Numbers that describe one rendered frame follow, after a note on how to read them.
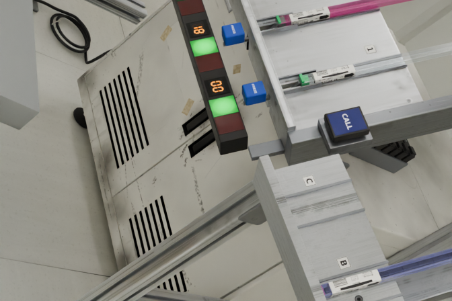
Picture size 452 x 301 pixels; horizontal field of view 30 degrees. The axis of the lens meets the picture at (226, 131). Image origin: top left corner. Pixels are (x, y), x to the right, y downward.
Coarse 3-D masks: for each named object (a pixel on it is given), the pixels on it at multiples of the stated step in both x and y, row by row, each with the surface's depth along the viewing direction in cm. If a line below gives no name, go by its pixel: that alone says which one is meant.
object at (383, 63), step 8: (424, 48) 121; (432, 48) 121; (440, 48) 121; (448, 48) 121; (392, 56) 120; (400, 56) 120; (408, 56) 120; (416, 56) 120; (424, 56) 121; (432, 56) 121; (440, 56) 122; (360, 64) 120; (368, 64) 120; (376, 64) 120; (384, 64) 120; (392, 64) 120; (400, 64) 121; (360, 72) 119; (368, 72) 120; (304, 80) 118; (312, 80) 118
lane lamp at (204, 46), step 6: (192, 42) 124; (198, 42) 124; (204, 42) 124; (210, 42) 124; (192, 48) 124; (198, 48) 124; (204, 48) 124; (210, 48) 124; (216, 48) 124; (198, 54) 123
